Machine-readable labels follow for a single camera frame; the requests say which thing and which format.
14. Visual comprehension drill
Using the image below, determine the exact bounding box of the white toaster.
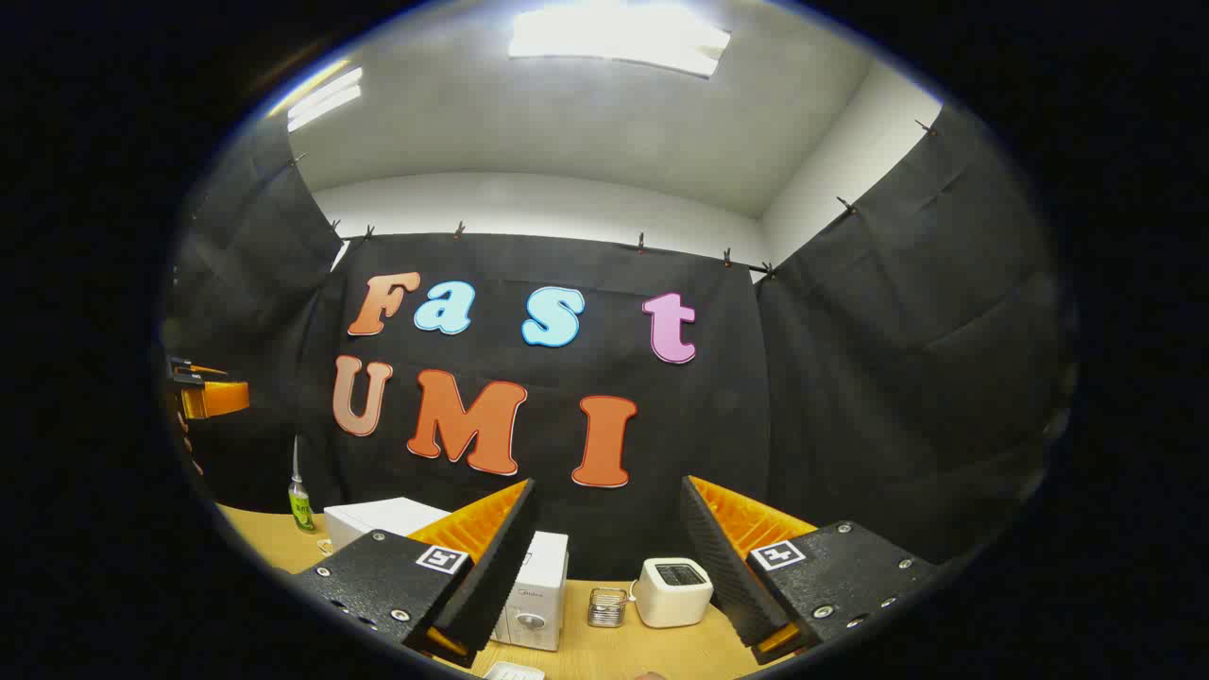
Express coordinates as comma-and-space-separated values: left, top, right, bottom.
630, 557, 714, 629

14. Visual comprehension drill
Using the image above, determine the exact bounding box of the metal mesh holder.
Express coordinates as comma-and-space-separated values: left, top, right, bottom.
587, 586, 630, 629

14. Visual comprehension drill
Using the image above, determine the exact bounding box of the white microwave oven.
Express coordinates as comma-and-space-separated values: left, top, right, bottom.
323, 497, 570, 653

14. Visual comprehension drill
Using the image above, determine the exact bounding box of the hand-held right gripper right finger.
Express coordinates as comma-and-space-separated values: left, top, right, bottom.
682, 475, 941, 665

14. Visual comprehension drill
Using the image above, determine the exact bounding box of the narrow ceiling light strip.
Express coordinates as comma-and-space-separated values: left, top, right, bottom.
269, 61, 365, 133

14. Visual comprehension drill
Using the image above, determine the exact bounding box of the wide ceiling light panel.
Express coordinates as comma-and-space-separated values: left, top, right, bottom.
510, 3, 733, 78

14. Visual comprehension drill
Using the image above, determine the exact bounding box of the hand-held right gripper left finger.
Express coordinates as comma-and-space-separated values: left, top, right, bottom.
288, 479, 541, 669

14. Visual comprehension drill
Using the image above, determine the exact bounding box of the green label bottle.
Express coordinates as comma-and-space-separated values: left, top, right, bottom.
288, 436, 317, 533

